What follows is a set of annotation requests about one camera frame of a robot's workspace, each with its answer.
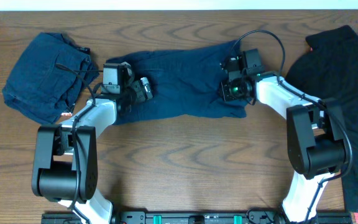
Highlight navy blue shorts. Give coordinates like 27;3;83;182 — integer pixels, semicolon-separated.
108;41;247;124

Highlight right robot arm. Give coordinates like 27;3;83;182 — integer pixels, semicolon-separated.
219;49;353;223

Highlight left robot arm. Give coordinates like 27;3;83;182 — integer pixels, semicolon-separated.
31;62;154;224

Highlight folded navy blue garment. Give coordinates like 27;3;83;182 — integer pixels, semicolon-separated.
2;32;99;124

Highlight black garment pile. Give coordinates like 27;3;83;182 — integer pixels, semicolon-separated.
284;25;358;214

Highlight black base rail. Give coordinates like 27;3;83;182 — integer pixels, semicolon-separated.
40;210;353;224

